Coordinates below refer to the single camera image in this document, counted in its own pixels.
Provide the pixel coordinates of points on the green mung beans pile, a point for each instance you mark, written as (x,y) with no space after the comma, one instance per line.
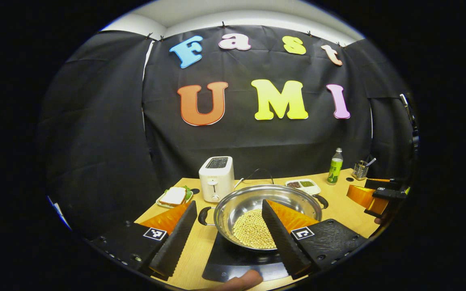
(307,183)

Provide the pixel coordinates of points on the white toaster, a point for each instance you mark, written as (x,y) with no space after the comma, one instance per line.
(217,178)

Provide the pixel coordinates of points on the white divided tray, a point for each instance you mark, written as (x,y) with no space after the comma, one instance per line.
(312,189)

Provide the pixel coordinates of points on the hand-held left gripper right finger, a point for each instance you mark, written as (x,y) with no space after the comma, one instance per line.
(283,242)

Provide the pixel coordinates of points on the black induction cooktop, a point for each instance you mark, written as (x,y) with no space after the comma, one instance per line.
(237,262)

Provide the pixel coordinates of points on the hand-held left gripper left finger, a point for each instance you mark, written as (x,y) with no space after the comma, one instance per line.
(176,242)

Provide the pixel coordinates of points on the small white plate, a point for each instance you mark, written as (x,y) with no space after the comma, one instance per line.
(160,203)

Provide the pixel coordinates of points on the black backdrop cloth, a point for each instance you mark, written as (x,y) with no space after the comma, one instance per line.
(257,137)

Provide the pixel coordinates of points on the green label drink bottle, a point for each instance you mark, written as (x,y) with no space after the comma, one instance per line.
(335,171)

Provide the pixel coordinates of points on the sandwich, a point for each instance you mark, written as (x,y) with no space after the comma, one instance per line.
(173,196)

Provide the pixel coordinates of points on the red beans pile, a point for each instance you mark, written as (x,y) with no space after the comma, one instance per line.
(293,184)

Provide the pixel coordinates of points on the black metal stand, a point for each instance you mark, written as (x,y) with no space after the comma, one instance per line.
(414,141)

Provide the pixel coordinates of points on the metal cutlery holder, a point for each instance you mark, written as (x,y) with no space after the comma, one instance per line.
(360,171)

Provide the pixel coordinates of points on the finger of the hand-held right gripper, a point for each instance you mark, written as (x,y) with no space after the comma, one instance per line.
(360,196)
(382,184)

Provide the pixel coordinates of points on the stainless steel pot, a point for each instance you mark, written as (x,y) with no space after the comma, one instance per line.
(241,202)

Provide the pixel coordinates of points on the large soybeans heap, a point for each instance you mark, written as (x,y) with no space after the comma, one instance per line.
(251,232)

